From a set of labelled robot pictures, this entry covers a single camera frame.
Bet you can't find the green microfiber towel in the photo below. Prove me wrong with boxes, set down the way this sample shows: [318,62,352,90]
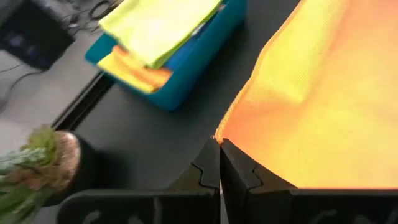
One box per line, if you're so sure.
[98,0,224,70]

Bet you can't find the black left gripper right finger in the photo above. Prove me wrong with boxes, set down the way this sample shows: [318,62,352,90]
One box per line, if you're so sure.
[220,138,298,224]

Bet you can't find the orange microfiber towel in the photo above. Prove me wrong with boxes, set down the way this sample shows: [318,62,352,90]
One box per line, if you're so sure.
[214,0,398,190]
[111,45,174,91]

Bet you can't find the teal plastic bin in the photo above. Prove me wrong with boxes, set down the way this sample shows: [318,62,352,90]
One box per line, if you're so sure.
[84,0,249,112]

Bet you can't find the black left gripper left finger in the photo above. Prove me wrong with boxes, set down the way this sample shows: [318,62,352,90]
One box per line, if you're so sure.
[169,136,221,224]

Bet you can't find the potted succulent plant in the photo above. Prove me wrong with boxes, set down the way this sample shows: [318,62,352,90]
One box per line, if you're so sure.
[0,124,103,224]

